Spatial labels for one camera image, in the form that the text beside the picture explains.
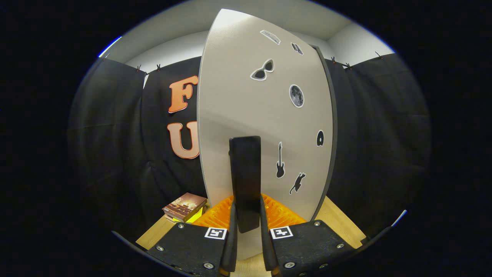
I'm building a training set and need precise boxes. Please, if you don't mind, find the beige shoe cabinet door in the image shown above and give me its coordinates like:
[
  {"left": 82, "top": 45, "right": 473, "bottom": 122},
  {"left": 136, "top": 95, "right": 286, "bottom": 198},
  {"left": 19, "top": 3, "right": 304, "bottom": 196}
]
[{"left": 197, "top": 8, "right": 334, "bottom": 260}]

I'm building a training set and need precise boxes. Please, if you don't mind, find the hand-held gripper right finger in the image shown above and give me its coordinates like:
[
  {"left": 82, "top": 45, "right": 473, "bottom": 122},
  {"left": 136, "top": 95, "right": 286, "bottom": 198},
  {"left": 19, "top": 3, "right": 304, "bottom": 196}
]
[{"left": 260, "top": 194, "right": 356, "bottom": 277}]

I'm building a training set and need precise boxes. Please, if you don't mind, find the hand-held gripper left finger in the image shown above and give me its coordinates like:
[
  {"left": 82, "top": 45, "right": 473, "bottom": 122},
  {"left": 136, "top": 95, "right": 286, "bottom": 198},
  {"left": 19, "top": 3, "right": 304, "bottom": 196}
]
[{"left": 147, "top": 195, "right": 238, "bottom": 277}]

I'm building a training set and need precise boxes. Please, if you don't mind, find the black backdrop cloth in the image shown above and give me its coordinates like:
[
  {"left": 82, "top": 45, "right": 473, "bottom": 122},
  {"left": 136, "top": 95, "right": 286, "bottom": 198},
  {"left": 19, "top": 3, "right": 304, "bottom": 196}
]
[{"left": 67, "top": 52, "right": 433, "bottom": 239}]

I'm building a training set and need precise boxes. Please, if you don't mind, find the yellow book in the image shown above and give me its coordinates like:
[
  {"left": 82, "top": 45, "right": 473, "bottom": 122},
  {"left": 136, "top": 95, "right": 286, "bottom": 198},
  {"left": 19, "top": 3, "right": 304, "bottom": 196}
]
[{"left": 169, "top": 206, "right": 210, "bottom": 224}]

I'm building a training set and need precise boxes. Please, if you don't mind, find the brown cover book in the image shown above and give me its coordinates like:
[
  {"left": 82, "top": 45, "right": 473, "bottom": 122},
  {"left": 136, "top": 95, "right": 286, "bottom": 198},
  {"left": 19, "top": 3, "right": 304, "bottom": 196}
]
[{"left": 162, "top": 192, "right": 208, "bottom": 223}]

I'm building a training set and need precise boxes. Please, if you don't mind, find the black door handle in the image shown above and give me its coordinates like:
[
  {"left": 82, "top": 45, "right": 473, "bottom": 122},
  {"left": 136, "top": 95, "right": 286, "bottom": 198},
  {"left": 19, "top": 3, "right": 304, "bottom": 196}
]
[{"left": 229, "top": 135, "right": 263, "bottom": 234}]

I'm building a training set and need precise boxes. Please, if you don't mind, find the ceiling light panel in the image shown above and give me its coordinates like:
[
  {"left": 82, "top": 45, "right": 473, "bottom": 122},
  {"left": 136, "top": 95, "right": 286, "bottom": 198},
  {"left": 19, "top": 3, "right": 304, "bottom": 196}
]
[{"left": 98, "top": 36, "right": 123, "bottom": 58}]

